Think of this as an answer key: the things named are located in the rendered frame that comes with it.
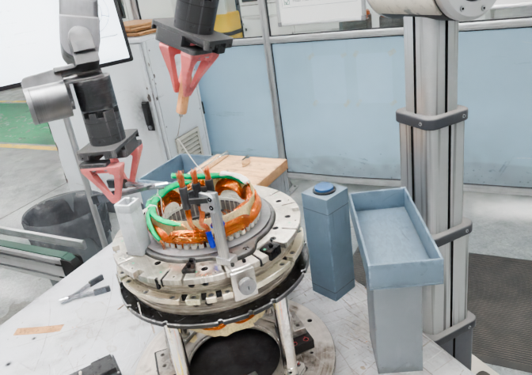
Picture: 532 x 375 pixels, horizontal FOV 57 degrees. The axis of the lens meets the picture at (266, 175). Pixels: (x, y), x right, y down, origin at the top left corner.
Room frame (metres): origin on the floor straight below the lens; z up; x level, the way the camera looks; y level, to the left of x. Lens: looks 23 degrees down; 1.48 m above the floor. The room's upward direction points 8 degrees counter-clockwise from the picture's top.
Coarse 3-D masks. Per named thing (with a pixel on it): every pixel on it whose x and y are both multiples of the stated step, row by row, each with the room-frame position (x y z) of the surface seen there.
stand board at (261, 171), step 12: (216, 156) 1.16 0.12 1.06; (228, 156) 1.15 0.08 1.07; (240, 156) 1.14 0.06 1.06; (216, 168) 1.08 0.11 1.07; (228, 168) 1.07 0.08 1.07; (240, 168) 1.06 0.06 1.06; (252, 168) 1.05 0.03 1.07; (264, 168) 1.04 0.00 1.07; (276, 168) 1.03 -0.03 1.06; (252, 180) 0.98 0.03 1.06; (264, 180) 0.98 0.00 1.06
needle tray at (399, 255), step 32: (352, 192) 0.85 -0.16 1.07; (384, 192) 0.84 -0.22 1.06; (384, 224) 0.78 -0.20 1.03; (416, 224) 0.74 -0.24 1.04; (384, 256) 0.68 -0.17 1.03; (416, 256) 0.67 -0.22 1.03; (384, 288) 0.60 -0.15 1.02; (416, 288) 0.67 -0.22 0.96; (384, 320) 0.67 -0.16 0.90; (416, 320) 0.67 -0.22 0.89; (384, 352) 0.67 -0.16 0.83; (416, 352) 0.67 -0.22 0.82
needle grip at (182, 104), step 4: (180, 80) 0.74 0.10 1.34; (180, 84) 0.74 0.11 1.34; (180, 88) 0.74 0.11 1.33; (180, 92) 0.74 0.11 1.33; (180, 96) 0.74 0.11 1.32; (180, 100) 0.74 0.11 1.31; (184, 100) 0.74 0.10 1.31; (180, 104) 0.74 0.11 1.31; (184, 104) 0.74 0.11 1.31; (180, 108) 0.74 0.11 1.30; (184, 108) 0.74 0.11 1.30; (180, 112) 0.74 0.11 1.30; (184, 112) 0.74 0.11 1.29
